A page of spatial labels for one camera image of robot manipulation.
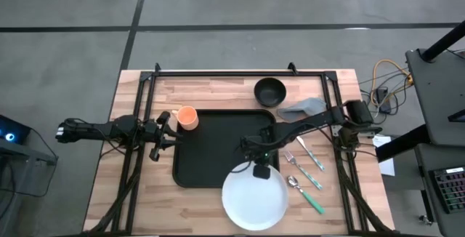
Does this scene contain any black bowl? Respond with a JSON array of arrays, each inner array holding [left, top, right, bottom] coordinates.
[[253, 77, 287, 108]]

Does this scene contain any fork with teal patterned handle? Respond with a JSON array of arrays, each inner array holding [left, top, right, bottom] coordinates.
[[284, 150, 323, 190]]

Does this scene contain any spoon with green handle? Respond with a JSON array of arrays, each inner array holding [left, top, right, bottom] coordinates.
[[286, 175, 326, 215]]

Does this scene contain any grey metal stand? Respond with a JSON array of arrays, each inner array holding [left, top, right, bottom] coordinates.
[[0, 137, 59, 237]]

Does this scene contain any computer with blue light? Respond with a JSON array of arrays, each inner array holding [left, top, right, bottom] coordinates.
[[0, 114, 32, 145]]

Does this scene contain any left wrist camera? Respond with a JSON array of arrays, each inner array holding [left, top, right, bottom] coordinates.
[[143, 119, 159, 139]]

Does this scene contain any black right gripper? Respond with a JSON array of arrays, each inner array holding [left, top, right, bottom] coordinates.
[[248, 145, 275, 180]]

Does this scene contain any black plastic serving tray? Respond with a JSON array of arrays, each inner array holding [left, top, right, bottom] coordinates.
[[172, 108, 280, 189]]

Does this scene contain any black table with key panel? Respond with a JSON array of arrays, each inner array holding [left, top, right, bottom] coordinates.
[[413, 142, 465, 237]]

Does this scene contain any black aluminium table frame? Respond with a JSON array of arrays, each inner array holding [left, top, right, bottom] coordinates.
[[85, 62, 395, 236]]

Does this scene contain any white paper sheet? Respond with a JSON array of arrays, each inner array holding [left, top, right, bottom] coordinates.
[[372, 134, 396, 177]]

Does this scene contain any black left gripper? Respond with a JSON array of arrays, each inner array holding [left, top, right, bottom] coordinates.
[[149, 111, 184, 162]]

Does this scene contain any grey cloth napkin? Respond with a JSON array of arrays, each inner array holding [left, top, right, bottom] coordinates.
[[276, 97, 328, 124]]

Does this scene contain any white round plate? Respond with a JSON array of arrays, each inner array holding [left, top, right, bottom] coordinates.
[[221, 161, 290, 232]]

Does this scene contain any yellow cable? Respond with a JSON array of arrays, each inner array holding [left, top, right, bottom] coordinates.
[[370, 59, 413, 107]]

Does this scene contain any colourful key panel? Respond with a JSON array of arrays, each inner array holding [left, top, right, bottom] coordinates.
[[429, 166, 465, 214]]

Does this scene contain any black slanted pole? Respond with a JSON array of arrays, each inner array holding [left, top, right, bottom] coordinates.
[[421, 20, 465, 63]]

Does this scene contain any black equipment cart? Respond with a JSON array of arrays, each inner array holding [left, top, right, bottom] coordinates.
[[376, 47, 465, 162]]

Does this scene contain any knife with teal patterned handle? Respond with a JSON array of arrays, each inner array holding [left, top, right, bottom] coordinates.
[[296, 136, 326, 172]]

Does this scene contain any orange cup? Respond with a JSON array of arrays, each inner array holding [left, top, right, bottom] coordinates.
[[171, 105, 200, 132]]

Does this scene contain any black power adapter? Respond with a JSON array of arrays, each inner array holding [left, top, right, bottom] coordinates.
[[376, 87, 392, 114]]

